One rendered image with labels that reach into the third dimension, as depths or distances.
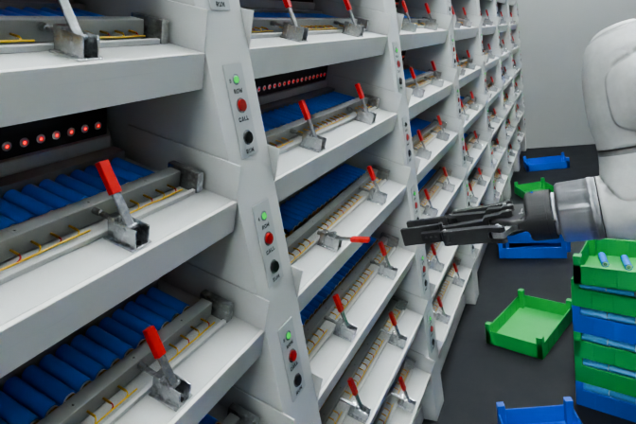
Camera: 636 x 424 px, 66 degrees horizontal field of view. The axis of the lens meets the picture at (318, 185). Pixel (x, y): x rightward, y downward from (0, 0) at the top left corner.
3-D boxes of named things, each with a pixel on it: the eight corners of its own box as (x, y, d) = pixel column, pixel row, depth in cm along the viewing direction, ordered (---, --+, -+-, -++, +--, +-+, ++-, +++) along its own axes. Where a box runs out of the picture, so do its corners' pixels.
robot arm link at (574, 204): (603, 225, 75) (560, 230, 78) (591, 168, 73) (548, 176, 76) (608, 249, 67) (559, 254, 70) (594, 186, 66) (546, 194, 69)
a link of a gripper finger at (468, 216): (511, 205, 76) (514, 203, 77) (444, 212, 83) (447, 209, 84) (517, 229, 77) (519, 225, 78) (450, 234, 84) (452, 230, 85)
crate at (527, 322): (521, 306, 199) (519, 288, 197) (574, 318, 184) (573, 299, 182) (485, 343, 179) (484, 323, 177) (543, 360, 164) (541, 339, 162)
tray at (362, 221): (402, 201, 130) (411, 167, 126) (292, 320, 78) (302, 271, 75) (334, 176, 137) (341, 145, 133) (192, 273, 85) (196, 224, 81)
